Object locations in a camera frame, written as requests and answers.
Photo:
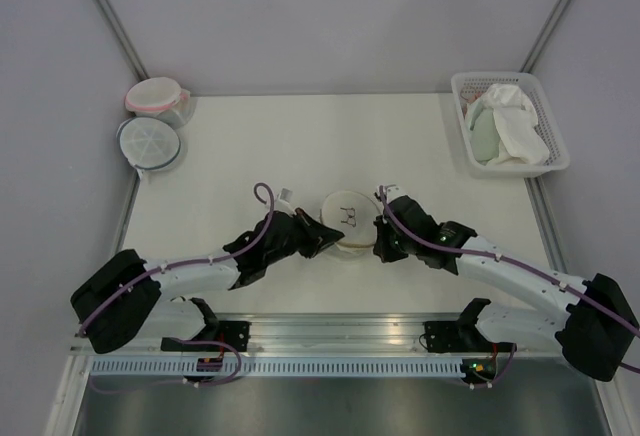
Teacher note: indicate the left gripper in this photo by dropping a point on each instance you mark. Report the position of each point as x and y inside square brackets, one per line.
[318, 235]

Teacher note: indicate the right aluminium frame post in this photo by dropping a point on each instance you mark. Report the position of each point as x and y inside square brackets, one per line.
[542, 40]

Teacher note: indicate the beige mesh laundry bag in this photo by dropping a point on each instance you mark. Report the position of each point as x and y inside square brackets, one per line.
[352, 213]

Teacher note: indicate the white plastic basket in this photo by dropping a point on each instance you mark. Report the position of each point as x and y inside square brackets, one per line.
[467, 84]

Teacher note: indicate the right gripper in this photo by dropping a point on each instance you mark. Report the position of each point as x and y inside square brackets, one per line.
[382, 248]

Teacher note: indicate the left aluminium frame post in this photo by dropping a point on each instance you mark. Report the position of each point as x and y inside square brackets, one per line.
[121, 38]

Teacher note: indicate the blue trimmed mesh laundry bag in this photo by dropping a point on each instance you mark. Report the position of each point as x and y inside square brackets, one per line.
[149, 145]

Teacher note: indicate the pink trimmed mesh laundry bag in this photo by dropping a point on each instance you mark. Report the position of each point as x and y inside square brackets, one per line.
[161, 98]

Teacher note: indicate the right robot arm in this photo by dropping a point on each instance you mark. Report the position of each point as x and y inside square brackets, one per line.
[589, 322]

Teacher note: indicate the white slotted cable duct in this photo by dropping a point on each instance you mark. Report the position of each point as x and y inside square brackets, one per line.
[279, 366]

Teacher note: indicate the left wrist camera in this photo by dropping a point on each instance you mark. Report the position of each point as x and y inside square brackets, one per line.
[283, 201]

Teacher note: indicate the white cloth in basket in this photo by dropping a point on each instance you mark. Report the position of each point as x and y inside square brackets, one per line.
[516, 121]

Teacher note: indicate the aluminium mounting rail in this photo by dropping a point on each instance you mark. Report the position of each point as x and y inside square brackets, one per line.
[190, 327]

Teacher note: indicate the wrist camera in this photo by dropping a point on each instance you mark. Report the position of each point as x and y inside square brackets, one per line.
[283, 201]
[390, 193]

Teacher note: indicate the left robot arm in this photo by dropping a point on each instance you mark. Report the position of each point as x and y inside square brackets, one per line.
[115, 302]

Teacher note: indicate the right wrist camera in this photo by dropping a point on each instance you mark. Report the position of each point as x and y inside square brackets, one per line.
[390, 193]

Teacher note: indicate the aluminium frame post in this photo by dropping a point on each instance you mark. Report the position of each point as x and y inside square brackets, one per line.
[121, 38]
[542, 40]

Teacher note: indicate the mint green cloth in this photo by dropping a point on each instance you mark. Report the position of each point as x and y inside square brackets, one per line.
[483, 134]

